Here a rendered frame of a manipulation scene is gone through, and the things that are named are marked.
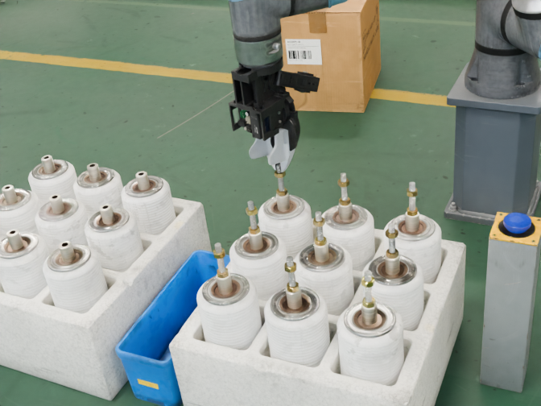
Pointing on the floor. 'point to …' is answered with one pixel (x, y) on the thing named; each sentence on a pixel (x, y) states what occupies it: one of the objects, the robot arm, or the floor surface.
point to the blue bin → (164, 332)
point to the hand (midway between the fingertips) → (281, 162)
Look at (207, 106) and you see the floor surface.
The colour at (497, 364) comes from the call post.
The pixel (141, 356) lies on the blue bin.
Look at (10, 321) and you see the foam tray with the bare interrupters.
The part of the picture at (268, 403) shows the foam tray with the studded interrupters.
